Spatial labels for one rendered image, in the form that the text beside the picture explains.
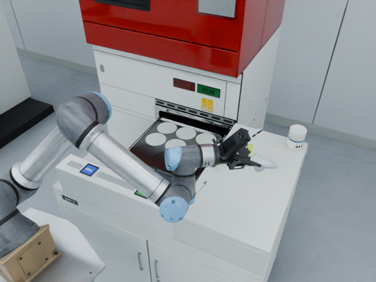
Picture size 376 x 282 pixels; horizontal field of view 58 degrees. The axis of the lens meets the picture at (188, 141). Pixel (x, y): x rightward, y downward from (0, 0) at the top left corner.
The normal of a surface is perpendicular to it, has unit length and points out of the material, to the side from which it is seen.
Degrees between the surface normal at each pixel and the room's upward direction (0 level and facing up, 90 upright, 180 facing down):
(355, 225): 0
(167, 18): 90
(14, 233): 29
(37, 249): 90
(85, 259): 0
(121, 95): 90
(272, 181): 0
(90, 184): 90
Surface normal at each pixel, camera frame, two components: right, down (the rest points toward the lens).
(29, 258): 0.82, 0.36
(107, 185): 0.00, -0.78
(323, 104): -0.44, 0.55
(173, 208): -0.17, 0.28
